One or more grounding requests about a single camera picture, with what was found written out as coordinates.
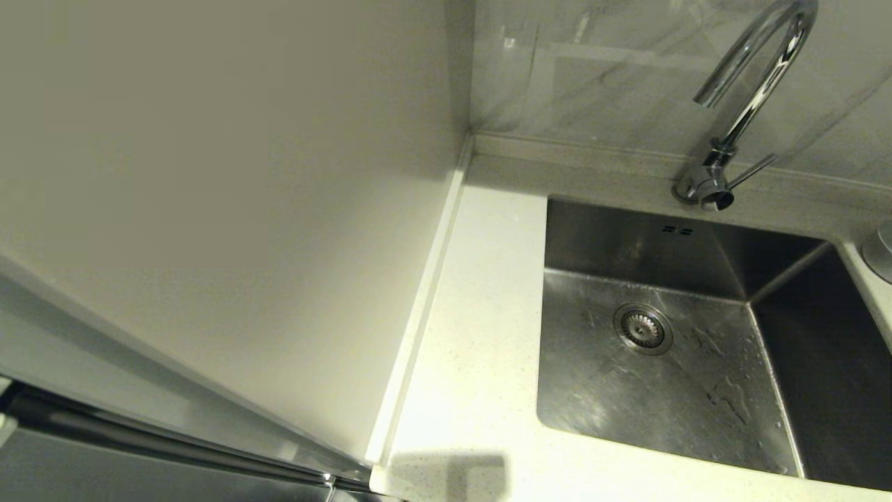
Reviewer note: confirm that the stainless steel sink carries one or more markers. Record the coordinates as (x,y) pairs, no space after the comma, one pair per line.
(613,397)

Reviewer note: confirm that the stainless steel appliance door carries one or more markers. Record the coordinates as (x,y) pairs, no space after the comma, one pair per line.
(104,481)

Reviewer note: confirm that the chrome gooseneck faucet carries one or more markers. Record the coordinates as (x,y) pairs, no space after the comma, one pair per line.
(752,104)

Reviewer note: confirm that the metal sink drain strainer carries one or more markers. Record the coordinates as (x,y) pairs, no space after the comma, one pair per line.
(642,328)

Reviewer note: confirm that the gray bowl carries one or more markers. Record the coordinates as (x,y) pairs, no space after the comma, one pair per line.
(880,252)

